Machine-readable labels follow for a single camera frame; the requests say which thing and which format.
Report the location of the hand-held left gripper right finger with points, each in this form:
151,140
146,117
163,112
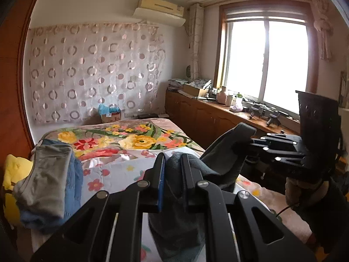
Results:
188,180

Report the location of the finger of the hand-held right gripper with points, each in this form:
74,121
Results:
280,155
278,140

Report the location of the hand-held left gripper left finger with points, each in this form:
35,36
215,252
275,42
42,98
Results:
161,180

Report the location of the blue denim shorts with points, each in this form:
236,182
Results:
218,155

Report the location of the person's right forearm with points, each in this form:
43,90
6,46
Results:
327,210

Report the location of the folded olive pants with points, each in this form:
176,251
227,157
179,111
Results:
43,180

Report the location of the person's right hand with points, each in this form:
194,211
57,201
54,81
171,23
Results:
294,191

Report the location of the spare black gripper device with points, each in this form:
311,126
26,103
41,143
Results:
254,112
274,119

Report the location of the floral plush blanket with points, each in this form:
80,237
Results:
136,139

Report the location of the pink floral rug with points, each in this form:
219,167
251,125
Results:
267,202

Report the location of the small pale pouch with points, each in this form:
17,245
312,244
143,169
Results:
236,108

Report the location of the green-capped bottle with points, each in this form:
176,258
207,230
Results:
238,99

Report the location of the small white jar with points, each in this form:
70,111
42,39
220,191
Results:
230,101

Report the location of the long wooden cabinet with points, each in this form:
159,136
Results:
190,114

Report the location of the black flat device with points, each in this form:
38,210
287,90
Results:
147,116

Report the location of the small cardboard box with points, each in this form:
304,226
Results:
111,118

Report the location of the wooden-framed window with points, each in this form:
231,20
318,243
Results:
245,60

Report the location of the folded blue denim jeans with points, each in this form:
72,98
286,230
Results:
73,185

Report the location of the blue plastic bag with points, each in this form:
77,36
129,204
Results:
107,108

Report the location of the open cardboard box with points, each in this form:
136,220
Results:
195,90

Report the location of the folded patterned cloth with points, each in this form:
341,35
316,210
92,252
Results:
196,82

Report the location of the patterned window curtain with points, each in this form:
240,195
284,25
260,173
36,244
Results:
323,27
196,46

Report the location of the round woven fan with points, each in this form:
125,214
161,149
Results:
188,71

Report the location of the yellow plush toy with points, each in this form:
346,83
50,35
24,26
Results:
13,169

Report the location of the wooden slatted wardrobe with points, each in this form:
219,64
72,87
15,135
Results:
13,87

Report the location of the circle-patterned sheer wall curtain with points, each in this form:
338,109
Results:
90,71

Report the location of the cream wall air conditioner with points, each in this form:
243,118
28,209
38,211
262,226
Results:
158,8

